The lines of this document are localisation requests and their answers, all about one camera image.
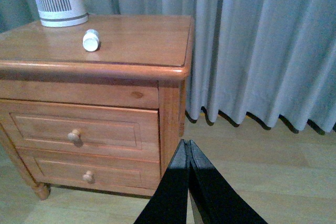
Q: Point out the white medicine bottle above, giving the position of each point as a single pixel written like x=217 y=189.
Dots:
x=91 y=40

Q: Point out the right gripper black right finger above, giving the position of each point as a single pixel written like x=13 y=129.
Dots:
x=215 y=199

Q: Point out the wooden drawer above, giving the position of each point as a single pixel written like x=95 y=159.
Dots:
x=117 y=132
x=92 y=171

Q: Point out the wooden nightstand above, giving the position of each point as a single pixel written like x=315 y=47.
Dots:
x=143 y=62

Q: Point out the grey curtain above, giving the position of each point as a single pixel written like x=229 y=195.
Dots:
x=274 y=59

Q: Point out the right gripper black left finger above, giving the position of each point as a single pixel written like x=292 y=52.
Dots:
x=169 y=202

